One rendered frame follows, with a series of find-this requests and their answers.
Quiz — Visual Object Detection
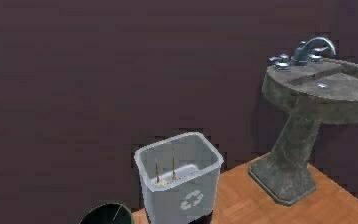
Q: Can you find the grey recycling bin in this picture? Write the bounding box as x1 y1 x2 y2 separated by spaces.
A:
133 131 225 224

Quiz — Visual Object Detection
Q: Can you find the dark green round bin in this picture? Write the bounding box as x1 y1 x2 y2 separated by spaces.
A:
78 201 135 224

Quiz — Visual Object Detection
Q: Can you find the silver sink faucet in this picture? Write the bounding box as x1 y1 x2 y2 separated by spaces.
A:
267 36 337 72

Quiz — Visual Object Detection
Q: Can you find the grey stone pedestal sink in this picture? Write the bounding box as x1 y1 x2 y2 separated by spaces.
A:
248 58 358 206

